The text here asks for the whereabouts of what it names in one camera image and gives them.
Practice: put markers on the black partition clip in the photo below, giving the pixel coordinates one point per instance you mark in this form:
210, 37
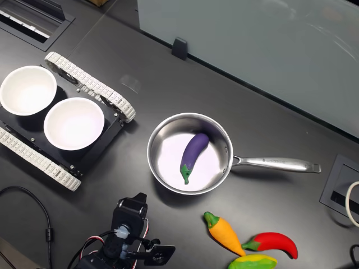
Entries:
179, 49

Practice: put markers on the black square gripper camera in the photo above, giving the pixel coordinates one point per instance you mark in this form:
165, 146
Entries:
160, 253

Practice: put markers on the brown cardboard box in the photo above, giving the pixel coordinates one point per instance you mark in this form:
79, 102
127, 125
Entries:
99, 2

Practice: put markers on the orange toy carrot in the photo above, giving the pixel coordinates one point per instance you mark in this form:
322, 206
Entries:
224, 232

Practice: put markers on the purple toy aubergine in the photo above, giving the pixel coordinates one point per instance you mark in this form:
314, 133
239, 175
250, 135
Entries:
193, 148

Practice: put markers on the white power strip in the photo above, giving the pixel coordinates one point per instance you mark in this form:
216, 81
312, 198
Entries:
36, 30

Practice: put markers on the white bowl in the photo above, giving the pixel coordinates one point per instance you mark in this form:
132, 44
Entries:
74, 123
28, 89

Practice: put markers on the frosted glass partition panel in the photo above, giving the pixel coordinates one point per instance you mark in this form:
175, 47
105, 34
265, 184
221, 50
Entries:
252, 42

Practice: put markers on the yellow green toy corn cob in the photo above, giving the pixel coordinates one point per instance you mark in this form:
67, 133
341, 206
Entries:
252, 263

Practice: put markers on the black vehicle with white tracks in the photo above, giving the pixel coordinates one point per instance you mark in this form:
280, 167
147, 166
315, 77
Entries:
92, 81

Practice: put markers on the red toy chilli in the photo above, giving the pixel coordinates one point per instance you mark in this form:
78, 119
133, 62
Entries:
275, 241

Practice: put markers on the pale grey putty lump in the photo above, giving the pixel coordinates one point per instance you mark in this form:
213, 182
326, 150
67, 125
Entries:
122, 232

